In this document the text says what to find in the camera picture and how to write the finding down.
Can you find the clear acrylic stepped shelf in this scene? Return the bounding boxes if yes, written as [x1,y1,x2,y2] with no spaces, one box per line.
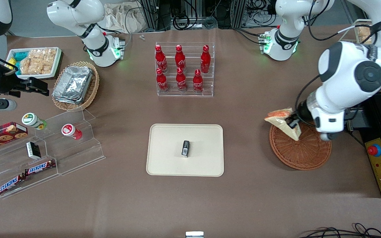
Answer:
[0,107,106,199]

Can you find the red cookie box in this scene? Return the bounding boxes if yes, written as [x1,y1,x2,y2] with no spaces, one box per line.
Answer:
[0,122,28,153]

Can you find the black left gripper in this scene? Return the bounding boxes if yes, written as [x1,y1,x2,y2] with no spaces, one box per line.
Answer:
[286,98,315,130]

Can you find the snickers bar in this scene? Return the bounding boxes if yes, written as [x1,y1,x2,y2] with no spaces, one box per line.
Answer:
[0,173,26,196]
[24,160,56,176]

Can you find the green lid cup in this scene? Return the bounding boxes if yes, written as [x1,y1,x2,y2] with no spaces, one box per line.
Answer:
[22,113,47,130]

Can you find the coiled black cable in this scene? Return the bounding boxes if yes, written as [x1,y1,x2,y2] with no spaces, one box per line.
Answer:
[172,13,191,31]

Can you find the white power strip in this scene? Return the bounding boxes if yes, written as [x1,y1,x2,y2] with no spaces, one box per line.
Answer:
[243,9,277,27]

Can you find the white plastic snack container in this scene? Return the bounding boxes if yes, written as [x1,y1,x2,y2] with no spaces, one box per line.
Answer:
[5,47,62,80]

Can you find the aluminium frame post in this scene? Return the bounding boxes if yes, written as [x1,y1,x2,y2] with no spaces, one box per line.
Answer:
[141,0,160,31]

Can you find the bagged beige snack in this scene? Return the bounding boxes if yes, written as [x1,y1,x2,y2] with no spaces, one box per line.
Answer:
[358,26,375,44]

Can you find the round brown wicker basket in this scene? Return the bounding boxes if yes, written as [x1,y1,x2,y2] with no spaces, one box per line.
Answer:
[269,120,332,171]

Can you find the oval wicker basket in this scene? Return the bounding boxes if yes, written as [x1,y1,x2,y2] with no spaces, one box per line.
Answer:
[52,61,100,111]

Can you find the red cola bottle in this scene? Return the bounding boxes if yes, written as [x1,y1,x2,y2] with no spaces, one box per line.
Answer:
[155,45,168,73]
[176,67,188,92]
[200,45,211,74]
[193,69,204,93]
[175,45,186,70]
[156,68,169,93]

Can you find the cream plastic tray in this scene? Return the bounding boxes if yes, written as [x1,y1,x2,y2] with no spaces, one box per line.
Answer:
[146,124,224,177]

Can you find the clear acrylic bottle rack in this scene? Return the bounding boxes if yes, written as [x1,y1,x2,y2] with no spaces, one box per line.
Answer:
[155,42,215,97]

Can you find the dark grey metal bin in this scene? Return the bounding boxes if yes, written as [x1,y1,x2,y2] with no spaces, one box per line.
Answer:
[344,109,371,131]

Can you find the black floor cables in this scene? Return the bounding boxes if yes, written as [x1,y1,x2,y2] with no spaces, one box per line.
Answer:
[297,223,381,238]

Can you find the bagged rice crackers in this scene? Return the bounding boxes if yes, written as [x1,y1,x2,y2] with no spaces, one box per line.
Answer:
[19,49,57,75]

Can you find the triangle sandwich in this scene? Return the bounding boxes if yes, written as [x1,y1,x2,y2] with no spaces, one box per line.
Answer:
[265,108,302,141]

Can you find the black and white small box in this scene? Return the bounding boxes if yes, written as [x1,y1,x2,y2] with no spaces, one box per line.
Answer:
[26,141,41,160]

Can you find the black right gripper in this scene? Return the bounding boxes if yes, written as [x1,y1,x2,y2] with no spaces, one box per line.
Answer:
[0,75,50,97]

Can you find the black power cable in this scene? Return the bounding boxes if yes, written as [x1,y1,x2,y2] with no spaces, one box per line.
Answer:
[349,130,367,148]

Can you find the crumpled white plastic bag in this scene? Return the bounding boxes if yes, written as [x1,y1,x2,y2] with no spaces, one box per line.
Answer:
[104,3,148,34]

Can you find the aluminium foil container stack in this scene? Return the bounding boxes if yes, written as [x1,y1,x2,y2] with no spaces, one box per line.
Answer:
[52,66,94,105]

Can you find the red lid cup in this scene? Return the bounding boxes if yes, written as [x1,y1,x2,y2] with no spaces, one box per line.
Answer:
[62,124,83,140]

